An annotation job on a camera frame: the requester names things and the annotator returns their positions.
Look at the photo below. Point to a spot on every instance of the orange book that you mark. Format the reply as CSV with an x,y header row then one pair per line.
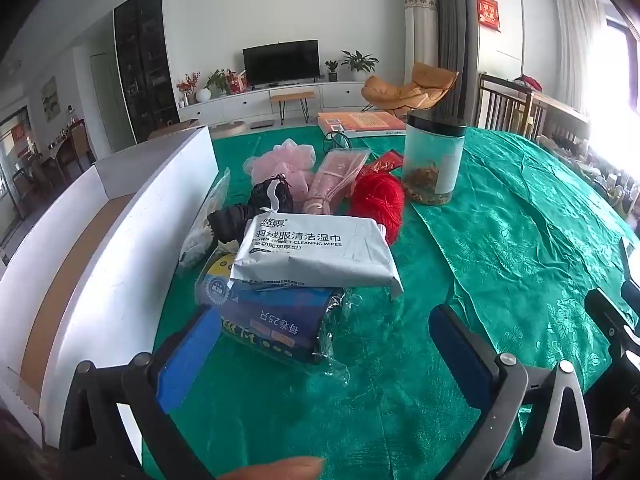
x,y
365,121

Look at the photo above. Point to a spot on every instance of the pink mesh bath puff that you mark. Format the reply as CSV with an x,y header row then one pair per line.
x,y
285,160

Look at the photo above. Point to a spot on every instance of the person's left hand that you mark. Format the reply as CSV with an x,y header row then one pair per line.
x,y
272,470

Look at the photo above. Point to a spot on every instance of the red cloth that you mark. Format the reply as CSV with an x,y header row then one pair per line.
x,y
531,83

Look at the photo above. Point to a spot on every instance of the clear jar with black lid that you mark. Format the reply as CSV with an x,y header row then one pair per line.
x,y
430,160

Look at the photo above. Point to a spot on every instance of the wooden stool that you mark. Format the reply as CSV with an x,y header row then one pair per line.
x,y
292,95

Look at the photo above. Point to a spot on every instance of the bushy green potted plant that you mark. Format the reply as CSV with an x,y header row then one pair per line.
x,y
218,80

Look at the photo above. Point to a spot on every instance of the brown cardboard box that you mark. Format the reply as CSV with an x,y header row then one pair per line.
x,y
172,129

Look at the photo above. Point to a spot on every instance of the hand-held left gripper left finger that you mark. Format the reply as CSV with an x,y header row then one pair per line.
x,y
190,355

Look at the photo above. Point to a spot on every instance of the green satin tablecloth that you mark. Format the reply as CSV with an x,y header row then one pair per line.
x,y
500,220

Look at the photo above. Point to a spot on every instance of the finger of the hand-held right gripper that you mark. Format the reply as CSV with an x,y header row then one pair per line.
x,y
607,312

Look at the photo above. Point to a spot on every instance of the dark wooden slatted chair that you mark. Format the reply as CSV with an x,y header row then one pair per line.
x,y
500,105

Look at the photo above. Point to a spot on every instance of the white cardboard box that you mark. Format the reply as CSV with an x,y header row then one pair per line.
x,y
125,260

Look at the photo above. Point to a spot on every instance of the red yarn ball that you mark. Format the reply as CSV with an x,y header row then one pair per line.
x,y
375,200

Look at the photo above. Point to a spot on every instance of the clear plastic bag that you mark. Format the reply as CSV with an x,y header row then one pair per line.
x,y
200,240

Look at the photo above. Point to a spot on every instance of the dark glass display cabinet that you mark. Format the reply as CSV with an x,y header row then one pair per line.
x,y
145,60

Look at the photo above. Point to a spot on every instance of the large green potted plant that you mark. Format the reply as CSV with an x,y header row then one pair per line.
x,y
359,62

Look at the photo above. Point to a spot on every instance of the small green potted plant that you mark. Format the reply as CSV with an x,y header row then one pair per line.
x,y
332,67

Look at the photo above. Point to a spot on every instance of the person's right hand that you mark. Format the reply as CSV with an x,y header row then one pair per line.
x,y
620,430

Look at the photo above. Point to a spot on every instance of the red foil packet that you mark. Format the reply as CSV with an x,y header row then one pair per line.
x,y
387,162

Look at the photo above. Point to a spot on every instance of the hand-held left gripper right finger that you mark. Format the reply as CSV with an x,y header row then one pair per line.
x,y
460,350

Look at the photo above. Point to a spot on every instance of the red flowers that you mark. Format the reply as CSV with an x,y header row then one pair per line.
x,y
187,82

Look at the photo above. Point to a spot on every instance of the red wall hanging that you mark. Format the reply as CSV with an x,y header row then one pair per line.
x,y
488,10

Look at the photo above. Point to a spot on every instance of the orange lounge chair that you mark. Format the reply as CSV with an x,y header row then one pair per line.
x,y
395,92

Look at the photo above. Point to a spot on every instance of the white standing air conditioner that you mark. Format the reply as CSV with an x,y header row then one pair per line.
x,y
420,30

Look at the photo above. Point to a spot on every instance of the white television cabinet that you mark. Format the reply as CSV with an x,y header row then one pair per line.
x,y
235,102

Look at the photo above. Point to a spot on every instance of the pink item in clear sleeve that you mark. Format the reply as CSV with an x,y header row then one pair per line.
x,y
332,175

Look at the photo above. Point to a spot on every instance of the blue plastic-wrapped packet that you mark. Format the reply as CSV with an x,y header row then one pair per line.
x,y
270,320

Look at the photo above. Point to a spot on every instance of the framed wall picture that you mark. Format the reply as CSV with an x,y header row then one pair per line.
x,y
48,100

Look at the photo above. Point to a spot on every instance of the white wet wipes pack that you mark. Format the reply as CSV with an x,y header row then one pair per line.
x,y
310,255

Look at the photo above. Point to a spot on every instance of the flat screen television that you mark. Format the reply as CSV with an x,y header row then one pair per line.
x,y
280,62

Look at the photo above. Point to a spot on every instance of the white round vase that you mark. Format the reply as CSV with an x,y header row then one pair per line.
x,y
203,95

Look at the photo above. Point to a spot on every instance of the grey curtain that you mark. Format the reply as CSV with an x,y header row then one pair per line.
x,y
455,20

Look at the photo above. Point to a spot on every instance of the black lace garment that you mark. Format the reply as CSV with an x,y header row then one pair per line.
x,y
235,220

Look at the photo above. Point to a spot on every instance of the white sheer curtain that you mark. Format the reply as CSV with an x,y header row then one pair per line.
x,y
575,45

